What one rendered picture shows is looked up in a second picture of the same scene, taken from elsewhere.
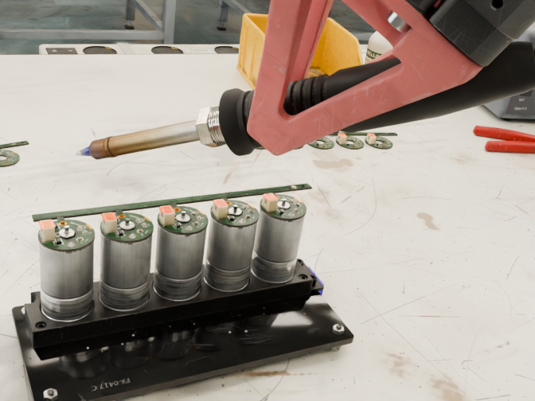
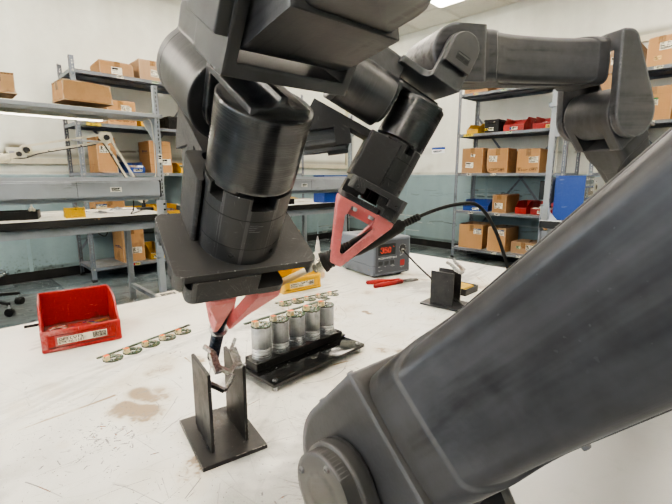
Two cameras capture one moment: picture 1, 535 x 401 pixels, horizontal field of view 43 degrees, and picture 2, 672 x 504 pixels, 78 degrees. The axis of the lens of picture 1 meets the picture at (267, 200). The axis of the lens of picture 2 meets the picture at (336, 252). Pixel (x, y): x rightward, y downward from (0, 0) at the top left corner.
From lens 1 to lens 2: 27 cm
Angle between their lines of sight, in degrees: 24
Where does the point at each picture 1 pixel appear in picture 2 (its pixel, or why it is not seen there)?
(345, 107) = (359, 245)
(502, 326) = (409, 333)
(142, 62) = not seen: hidden behind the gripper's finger
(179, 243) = (298, 321)
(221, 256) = (310, 325)
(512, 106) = (377, 270)
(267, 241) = (323, 318)
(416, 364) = (388, 348)
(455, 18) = (385, 213)
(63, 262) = (264, 333)
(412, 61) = (376, 227)
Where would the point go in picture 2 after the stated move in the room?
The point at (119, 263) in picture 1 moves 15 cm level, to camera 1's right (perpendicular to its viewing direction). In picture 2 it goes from (280, 332) to (391, 320)
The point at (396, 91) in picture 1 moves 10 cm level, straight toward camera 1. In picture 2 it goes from (373, 236) to (397, 252)
